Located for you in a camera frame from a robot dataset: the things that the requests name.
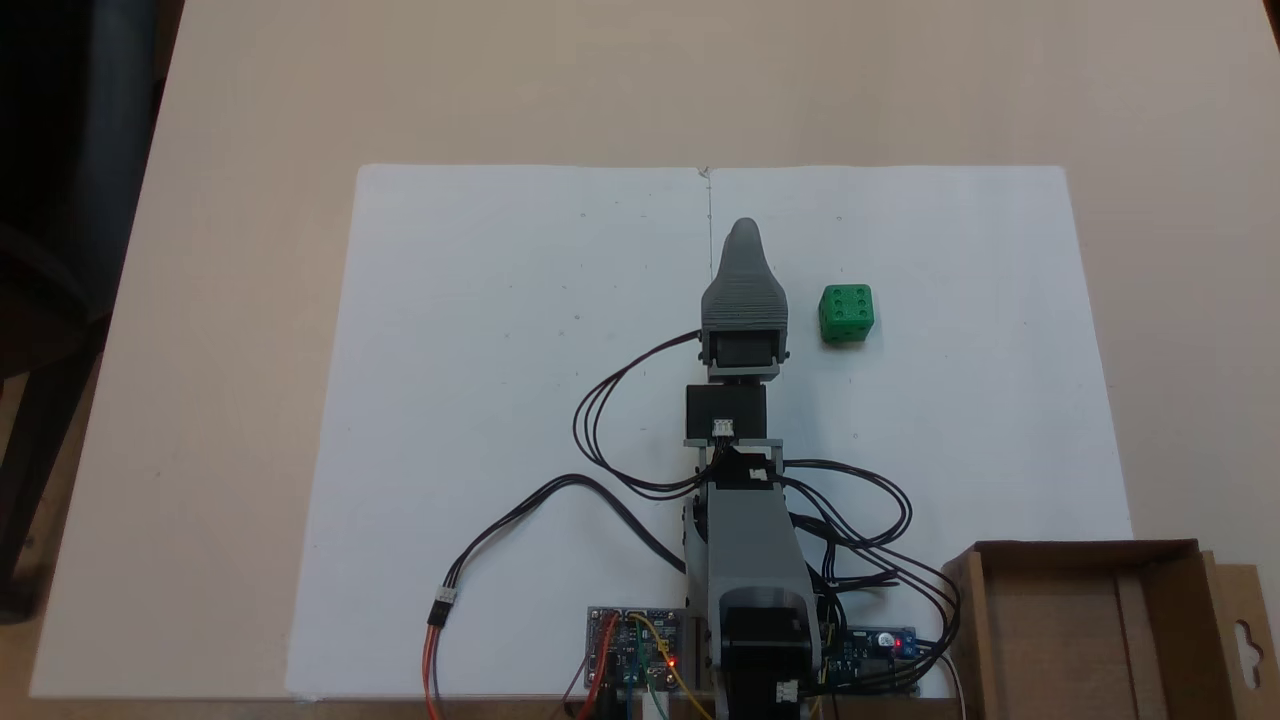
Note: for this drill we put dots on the brown cardboard box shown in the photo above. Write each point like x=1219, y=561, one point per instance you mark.
x=1060, y=630

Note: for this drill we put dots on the white paper sheet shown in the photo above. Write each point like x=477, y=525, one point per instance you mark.
x=480, y=400
x=950, y=430

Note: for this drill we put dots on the black chair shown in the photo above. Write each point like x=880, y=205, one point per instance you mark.
x=60, y=200

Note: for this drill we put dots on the grey black Koch robot arm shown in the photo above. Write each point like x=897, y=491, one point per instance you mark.
x=750, y=540

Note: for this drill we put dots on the blue circuit board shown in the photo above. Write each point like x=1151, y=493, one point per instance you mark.
x=870, y=655

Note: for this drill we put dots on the green dice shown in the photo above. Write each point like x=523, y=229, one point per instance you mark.
x=846, y=315

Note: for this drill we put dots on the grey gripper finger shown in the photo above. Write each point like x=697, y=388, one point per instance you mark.
x=745, y=265

